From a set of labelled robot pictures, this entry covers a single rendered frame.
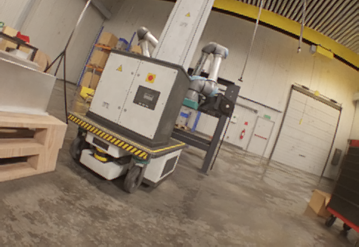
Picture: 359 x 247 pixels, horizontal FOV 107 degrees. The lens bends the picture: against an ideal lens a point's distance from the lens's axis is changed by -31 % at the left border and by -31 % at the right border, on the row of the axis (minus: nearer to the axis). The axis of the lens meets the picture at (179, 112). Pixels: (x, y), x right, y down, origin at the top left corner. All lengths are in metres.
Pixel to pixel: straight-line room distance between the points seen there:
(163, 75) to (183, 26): 0.74
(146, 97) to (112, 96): 0.25
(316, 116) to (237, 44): 6.91
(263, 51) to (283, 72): 1.89
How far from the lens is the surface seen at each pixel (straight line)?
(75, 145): 1.37
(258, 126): 11.63
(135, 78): 1.24
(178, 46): 1.70
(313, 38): 10.04
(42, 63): 7.99
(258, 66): 12.35
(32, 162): 1.14
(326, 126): 13.63
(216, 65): 1.83
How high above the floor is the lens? 0.55
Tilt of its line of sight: 1 degrees up
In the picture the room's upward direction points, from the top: 20 degrees clockwise
